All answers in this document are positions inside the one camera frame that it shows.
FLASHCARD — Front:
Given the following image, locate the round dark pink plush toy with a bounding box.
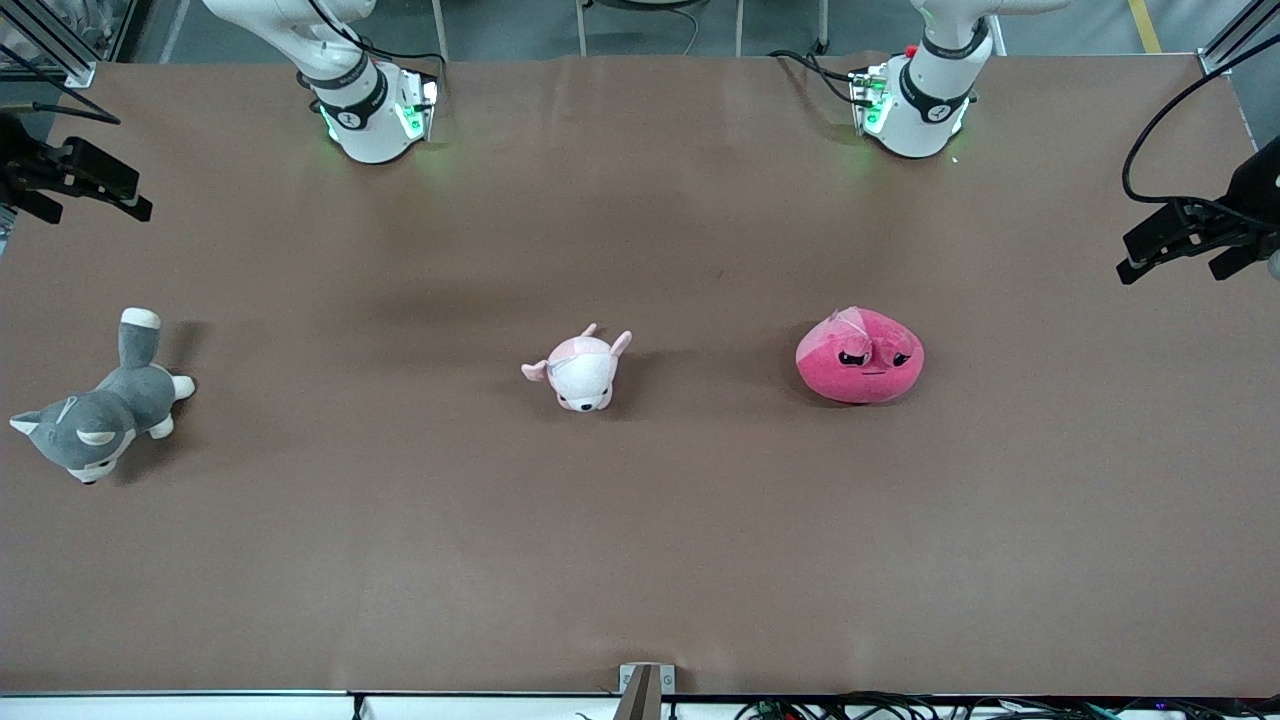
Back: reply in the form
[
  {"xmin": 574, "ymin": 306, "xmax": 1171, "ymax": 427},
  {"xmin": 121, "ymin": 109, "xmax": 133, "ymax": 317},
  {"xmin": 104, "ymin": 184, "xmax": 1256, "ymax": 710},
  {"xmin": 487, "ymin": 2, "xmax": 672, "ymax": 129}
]
[{"xmin": 796, "ymin": 306, "xmax": 926, "ymax": 406}]

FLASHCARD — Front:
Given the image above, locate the grey white husky plush toy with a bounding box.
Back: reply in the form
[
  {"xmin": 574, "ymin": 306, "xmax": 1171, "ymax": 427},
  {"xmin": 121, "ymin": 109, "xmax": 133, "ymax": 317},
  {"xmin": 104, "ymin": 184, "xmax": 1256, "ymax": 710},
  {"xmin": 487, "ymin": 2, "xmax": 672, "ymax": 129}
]
[{"xmin": 10, "ymin": 308, "xmax": 196, "ymax": 486}]

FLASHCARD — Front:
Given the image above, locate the small light pink plush animal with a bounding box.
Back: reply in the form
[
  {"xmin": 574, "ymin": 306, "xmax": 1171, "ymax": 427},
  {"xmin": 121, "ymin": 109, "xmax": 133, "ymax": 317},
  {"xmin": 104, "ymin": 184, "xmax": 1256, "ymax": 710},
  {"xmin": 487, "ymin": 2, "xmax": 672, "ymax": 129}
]
[{"xmin": 521, "ymin": 323, "xmax": 633, "ymax": 413}]

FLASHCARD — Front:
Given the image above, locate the brown table cover sheet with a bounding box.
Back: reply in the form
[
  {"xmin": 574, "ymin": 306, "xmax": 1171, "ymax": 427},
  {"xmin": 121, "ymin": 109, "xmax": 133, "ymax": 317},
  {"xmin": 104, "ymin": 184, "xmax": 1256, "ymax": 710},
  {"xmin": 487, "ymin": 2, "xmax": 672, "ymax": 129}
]
[{"xmin": 0, "ymin": 52, "xmax": 1280, "ymax": 698}]

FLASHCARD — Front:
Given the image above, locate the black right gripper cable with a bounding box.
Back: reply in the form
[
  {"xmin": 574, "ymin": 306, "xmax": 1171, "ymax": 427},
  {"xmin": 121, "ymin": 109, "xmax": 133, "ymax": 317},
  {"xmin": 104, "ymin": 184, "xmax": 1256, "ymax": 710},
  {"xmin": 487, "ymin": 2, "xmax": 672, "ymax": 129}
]
[{"xmin": 0, "ymin": 45, "xmax": 123, "ymax": 126}]

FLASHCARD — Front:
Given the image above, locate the aluminium frame profile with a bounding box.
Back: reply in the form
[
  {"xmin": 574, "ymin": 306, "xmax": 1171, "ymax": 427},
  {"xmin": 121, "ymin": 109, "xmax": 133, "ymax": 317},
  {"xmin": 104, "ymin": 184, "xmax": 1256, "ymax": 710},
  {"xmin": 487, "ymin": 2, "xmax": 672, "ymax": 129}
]
[
  {"xmin": 1198, "ymin": 0, "xmax": 1280, "ymax": 77},
  {"xmin": 0, "ymin": 0, "xmax": 98, "ymax": 89}
]

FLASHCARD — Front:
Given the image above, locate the black right arm base cable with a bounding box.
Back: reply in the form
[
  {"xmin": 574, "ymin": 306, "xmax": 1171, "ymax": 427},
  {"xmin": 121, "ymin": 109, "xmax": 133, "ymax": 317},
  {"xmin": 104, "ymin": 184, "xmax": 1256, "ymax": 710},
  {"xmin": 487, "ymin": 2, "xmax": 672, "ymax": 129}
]
[{"xmin": 305, "ymin": 0, "xmax": 448, "ymax": 65}]

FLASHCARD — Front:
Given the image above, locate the black arm base cable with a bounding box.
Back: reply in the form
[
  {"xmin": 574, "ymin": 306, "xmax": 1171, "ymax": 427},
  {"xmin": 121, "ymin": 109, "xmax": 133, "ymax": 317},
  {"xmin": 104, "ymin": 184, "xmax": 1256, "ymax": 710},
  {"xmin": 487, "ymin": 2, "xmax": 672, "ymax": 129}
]
[
  {"xmin": 768, "ymin": 48, "xmax": 866, "ymax": 109},
  {"xmin": 305, "ymin": 0, "xmax": 448, "ymax": 65}
]

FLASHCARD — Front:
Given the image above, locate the black left arm base cable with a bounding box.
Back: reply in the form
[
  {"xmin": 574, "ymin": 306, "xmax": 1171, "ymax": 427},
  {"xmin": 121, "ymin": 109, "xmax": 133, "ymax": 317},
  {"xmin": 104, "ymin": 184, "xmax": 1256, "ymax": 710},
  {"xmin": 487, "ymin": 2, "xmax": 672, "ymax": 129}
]
[{"xmin": 768, "ymin": 48, "xmax": 866, "ymax": 109}]

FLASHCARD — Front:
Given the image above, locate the black cable bundle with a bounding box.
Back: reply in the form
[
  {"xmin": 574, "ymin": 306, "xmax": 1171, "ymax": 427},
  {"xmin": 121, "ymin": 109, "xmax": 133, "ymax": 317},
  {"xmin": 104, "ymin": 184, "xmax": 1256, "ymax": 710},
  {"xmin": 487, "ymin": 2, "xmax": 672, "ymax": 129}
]
[{"xmin": 735, "ymin": 690, "xmax": 1280, "ymax": 720}]

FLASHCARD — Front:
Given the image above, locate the silver metal bracket plate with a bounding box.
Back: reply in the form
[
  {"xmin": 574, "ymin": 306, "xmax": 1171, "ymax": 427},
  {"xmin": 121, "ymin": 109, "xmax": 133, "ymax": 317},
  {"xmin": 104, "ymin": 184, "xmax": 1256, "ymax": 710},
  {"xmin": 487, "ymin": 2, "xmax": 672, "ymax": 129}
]
[{"xmin": 618, "ymin": 663, "xmax": 676, "ymax": 695}]

